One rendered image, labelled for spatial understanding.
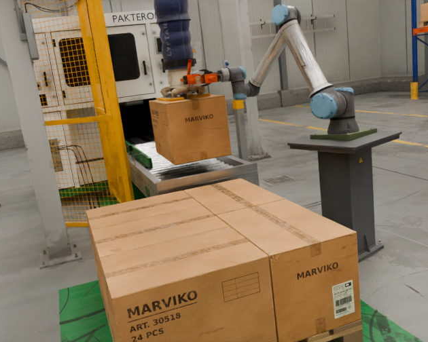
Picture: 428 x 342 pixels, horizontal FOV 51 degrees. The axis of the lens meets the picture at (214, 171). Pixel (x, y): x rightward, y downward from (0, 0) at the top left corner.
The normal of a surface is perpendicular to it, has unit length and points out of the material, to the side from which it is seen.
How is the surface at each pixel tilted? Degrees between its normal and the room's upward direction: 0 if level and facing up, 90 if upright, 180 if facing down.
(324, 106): 91
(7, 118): 90
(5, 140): 90
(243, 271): 90
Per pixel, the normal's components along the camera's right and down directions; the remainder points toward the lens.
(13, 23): 0.34, 0.17
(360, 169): 0.62, 0.10
